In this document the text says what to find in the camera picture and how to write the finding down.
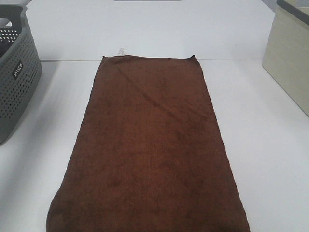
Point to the beige storage box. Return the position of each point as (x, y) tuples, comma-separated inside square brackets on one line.
[(286, 56)]

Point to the grey perforated plastic basket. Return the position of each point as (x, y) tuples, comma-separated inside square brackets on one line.
[(20, 67)]

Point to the brown towel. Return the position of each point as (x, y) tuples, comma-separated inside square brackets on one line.
[(149, 156)]

